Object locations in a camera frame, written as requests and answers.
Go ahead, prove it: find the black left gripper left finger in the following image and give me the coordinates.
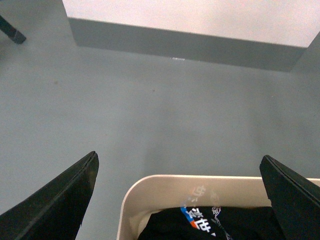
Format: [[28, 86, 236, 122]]
[[0, 151, 99, 240]]

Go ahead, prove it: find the black printed t-shirt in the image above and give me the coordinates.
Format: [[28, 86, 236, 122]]
[[138, 206, 285, 240]]

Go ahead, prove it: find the black rack leg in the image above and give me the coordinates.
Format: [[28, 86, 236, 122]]
[[0, 16, 27, 45]]

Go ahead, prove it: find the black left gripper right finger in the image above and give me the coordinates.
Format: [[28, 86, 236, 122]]
[[259, 155, 320, 240]]

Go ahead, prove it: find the cream plastic laundry hamper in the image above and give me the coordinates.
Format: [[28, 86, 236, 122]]
[[116, 174, 320, 240]]

